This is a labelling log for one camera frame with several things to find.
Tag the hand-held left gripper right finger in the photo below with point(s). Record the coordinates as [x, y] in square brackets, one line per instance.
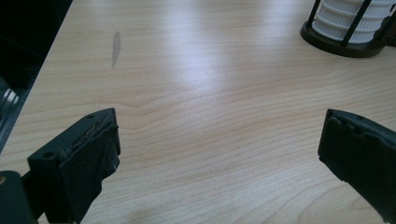
[361, 152]

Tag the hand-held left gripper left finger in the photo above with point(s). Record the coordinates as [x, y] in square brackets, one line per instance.
[74, 161]

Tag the stack of white paper cups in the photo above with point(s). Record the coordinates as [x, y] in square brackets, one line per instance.
[339, 21]

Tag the metal floor rail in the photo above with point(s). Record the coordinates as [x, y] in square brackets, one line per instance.
[9, 109]

